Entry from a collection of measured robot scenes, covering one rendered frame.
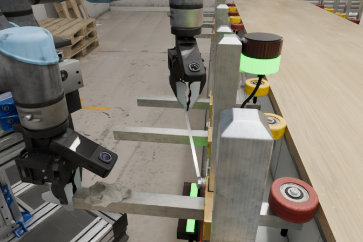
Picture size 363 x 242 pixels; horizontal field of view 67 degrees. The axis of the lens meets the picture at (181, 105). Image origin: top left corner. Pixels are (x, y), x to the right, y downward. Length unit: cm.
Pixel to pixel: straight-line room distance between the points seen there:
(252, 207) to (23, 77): 36
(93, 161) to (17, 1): 60
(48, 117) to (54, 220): 105
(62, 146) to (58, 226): 98
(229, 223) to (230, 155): 7
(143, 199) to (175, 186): 127
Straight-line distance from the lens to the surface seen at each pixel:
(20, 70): 46
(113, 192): 57
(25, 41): 44
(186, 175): 191
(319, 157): 66
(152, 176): 191
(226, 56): 42
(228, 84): 44
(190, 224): 73
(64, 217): 149
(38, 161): 54
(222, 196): 22
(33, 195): 166
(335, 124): 80
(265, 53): 41
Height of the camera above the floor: 127
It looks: 28 degrees down
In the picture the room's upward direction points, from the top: straight up
